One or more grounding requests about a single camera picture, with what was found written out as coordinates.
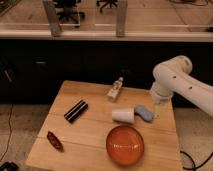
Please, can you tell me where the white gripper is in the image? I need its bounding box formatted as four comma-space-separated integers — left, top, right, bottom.
149, 82, 173, 119

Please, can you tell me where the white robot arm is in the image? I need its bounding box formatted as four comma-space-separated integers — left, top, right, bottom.
150, 55, 213, 117

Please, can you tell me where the blue sponge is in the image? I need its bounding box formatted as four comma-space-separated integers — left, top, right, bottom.
134, 105, 154, 122

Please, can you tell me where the white paper cup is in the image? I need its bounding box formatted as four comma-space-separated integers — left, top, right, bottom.
112, 108, 134, 123

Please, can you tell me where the small clear bottle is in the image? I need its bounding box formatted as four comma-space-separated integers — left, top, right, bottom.
107, 77, 123, 101

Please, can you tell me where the orange bowl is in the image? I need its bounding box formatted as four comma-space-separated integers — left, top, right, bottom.
106, 125, 145, 166

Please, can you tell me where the black striped box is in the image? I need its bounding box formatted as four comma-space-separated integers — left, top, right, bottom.
64, 100, 88, 123

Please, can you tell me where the dark red chili pepper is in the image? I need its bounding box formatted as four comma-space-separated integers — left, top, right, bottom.
47, 131, 64, 152

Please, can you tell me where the right black office chair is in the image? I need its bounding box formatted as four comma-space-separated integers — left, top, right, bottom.
96, 0, 118, 13

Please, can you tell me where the black office chair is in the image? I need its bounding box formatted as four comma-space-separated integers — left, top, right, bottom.
53, 0, 85, 26
96, 0, 118, 13

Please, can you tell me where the dark cabinet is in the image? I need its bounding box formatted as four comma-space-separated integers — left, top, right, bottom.
0, 39, 213, 104

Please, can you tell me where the left black office chair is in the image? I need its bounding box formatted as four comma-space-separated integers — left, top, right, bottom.
53, 0, 85, 26

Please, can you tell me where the black object at floor corner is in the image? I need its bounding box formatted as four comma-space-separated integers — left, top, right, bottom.
0, 162, 19, 171

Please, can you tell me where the black cable on right floor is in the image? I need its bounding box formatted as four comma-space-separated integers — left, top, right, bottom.
180, 150, 213, 171

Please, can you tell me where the black cable on floor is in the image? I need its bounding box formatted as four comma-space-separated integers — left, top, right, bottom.
180, 150, 213, 171
0, 103, 14, 163

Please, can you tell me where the right grey metal post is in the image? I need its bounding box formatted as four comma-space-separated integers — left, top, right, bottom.
116, 0, 128, 37

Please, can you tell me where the grey metal post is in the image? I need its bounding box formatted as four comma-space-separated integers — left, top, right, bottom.
43, 0, 62, 37
116, 0, 128, 37

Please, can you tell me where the left grey metal post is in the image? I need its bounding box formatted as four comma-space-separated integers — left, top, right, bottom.
43, 0, 62, 37

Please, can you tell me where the black cable on left floor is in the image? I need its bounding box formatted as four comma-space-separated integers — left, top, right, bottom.
0, 103, 14, 163

